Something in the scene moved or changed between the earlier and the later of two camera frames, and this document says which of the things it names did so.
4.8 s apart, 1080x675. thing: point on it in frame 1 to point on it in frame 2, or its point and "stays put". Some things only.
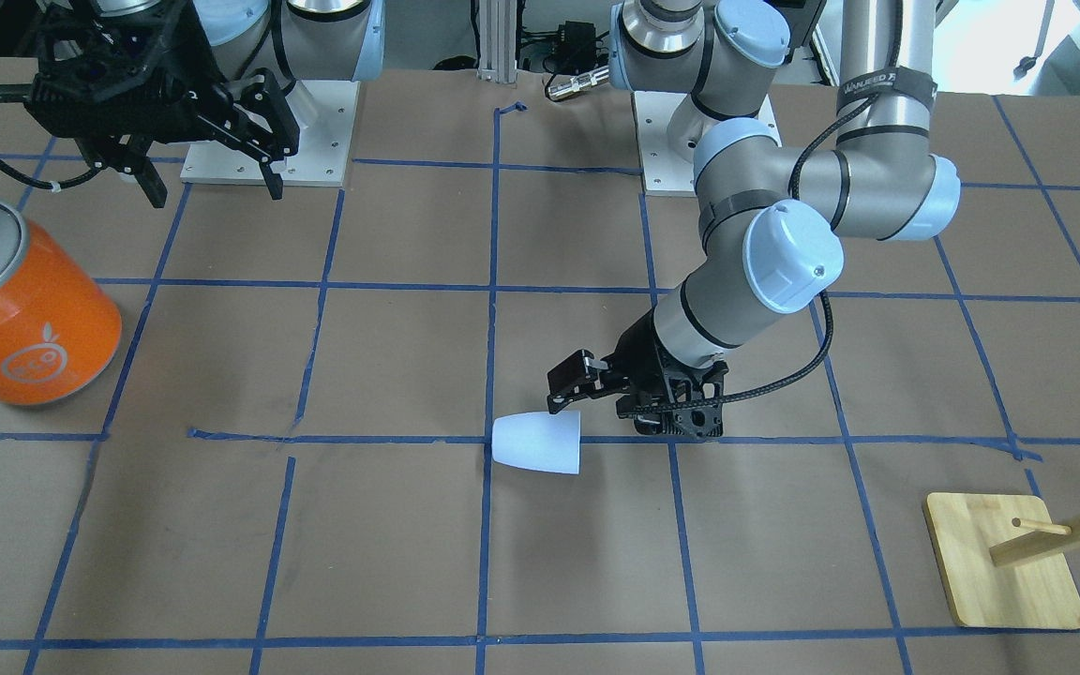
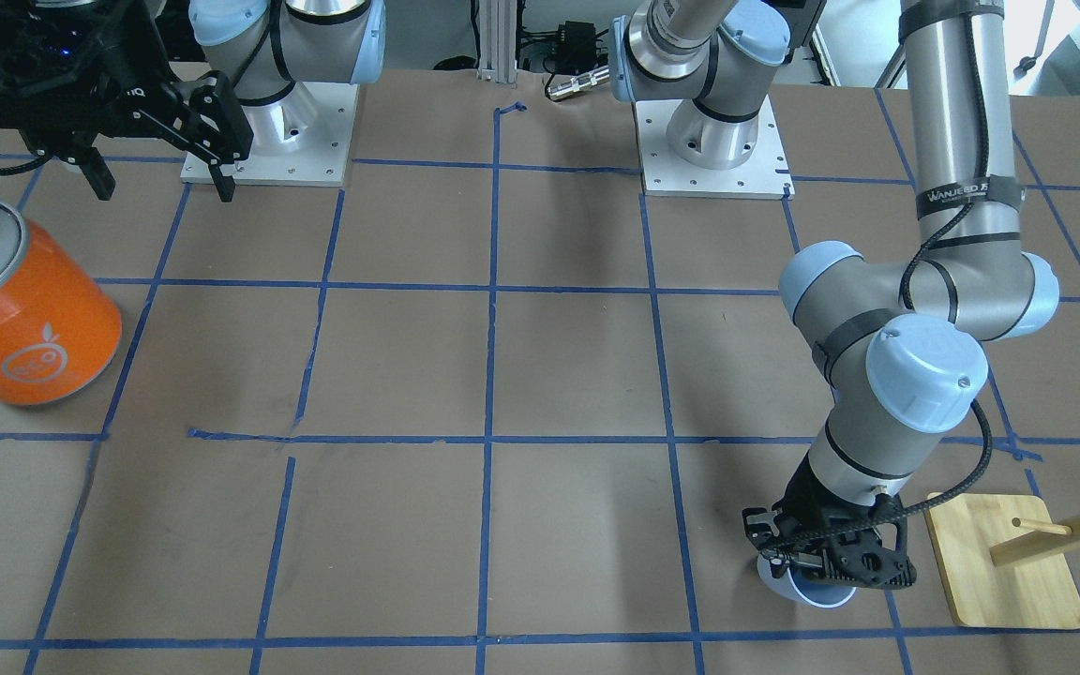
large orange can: [23, 314] stays put
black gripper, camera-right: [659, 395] to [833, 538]
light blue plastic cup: [539, 440] to [806, 589]
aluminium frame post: [498, 41] stays put
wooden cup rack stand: [1004, 561] stays put
